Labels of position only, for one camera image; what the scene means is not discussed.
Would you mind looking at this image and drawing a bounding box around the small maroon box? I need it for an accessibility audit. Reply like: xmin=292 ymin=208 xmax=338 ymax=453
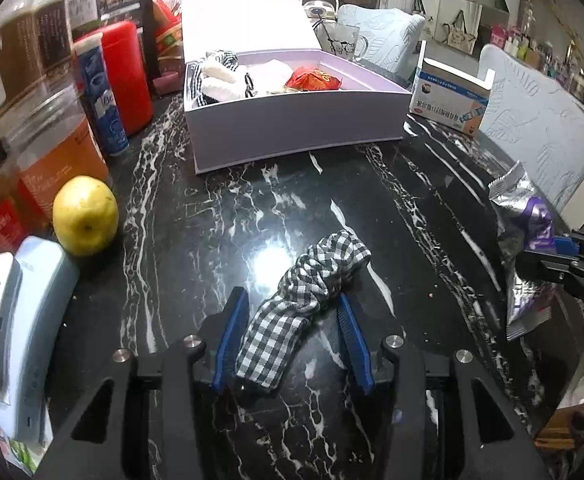
xmin=154 ymin=72 xmax=183 ymax=95

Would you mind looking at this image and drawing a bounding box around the red canister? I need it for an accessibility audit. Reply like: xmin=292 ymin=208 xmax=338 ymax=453
xmin=74 ymin=20 xmax=153 ymax=136

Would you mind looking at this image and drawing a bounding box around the yellow lemon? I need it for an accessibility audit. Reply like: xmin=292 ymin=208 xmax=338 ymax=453
xmin=52 ymin=175 xmax=120 ymax=257

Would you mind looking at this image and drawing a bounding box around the purple box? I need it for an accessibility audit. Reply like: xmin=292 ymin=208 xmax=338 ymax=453
xmin=179 ymin=0 xmax=413 ymax=176

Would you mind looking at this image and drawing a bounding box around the small red gold packet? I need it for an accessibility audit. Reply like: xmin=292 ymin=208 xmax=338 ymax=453
xmin=284 ymin=65 xmax=345 ymax=92

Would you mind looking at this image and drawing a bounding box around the glass mug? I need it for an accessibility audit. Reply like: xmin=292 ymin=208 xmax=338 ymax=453
xmin=314 ymin=22 xmax=370 ymax=61

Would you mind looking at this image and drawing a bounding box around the row of small bottles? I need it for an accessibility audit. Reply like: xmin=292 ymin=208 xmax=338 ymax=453
xmin=492 ymin=25 xmax=584 ymax=91

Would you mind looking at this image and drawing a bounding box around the white blue device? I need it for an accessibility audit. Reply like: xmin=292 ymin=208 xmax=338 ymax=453
xmin=0 ymin=235 xmax=80 ymax=446

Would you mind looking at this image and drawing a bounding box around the red snack bag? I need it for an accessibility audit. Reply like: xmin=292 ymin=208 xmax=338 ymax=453
xmin=152 ymin=0 xmax=185 ymax=61

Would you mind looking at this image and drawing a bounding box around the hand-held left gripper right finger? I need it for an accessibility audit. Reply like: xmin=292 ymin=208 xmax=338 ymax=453
xmin=336 ymin=294 xmax=552 ymax=480

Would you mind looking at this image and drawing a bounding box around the checked twisted headband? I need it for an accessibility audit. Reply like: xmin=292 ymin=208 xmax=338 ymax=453
xmin=234 ymin=229 xmax=373 ymax=393

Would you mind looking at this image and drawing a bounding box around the light blue quilted chair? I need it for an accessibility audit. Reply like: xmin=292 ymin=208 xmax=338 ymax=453
xmin=476 ymin=42 xmax=584 ymax=216
xmin=337 ymin=4 xmax=427 ymax=68

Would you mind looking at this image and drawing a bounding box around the dark jar with white label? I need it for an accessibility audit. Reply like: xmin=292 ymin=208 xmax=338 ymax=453
xmin=67 ymin=0 xmax=103 ymax=43

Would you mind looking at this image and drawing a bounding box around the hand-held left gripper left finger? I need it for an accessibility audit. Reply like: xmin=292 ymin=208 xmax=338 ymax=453
xmin=47 ymin=286 xmax=250 ymax=480

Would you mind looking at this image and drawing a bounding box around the silver purple snack packet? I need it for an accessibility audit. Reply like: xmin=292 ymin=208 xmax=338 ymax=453
xmin=488 ymin=160 xmax=557 ymax=343

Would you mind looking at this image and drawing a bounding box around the orange-filled clear jar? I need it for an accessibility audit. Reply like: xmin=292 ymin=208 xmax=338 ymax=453
xmin=7 ymin=90 xmax=113 ymax=221

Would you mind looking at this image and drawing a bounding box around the white blue medicine box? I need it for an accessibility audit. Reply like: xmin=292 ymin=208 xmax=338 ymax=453
xmin=409 ymin=40 xmax=496 ymax=136

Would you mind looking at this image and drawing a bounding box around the white fluffy checked hair accessory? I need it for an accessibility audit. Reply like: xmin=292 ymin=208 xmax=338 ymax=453
xmin=187 ymin=50 xmax=260 ymax=108

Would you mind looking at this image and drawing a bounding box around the clear kettle with white handle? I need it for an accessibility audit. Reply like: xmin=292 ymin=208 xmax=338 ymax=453
xmin=299 ymin=0 xmax=340 ymax=26

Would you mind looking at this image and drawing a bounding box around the brown-filled clear jar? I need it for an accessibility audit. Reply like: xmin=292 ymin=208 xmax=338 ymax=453
xmin=0 ymin=7 xmax=40 ymax=121
xmin=32 ymin=0 xmax=75 ymax=91

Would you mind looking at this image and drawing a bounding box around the blue tube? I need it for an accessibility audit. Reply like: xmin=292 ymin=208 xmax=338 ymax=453
xmin=74 ymin=32 xmax=130 ymax=157

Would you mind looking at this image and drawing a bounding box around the green white packet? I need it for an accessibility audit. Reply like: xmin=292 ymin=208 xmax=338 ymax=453
xmin=0 ymin=430 xmax=40 ymax=476

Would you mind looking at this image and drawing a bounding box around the white house-shaped rack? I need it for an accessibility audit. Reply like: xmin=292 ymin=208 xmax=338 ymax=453
xmin=412 ymin=0 xmax=515 ymax=56

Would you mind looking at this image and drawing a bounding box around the white cloth in box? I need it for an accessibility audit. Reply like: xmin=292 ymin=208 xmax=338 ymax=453
xmin=252 ymin=59 xmax=295 ymax=95

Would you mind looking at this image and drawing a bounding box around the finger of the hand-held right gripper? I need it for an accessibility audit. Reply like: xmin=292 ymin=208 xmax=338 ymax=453
xmin=516 ymin=250 xmax=584 ymax=291
xmin=552 ymin=230 xmax=584 ymax=261

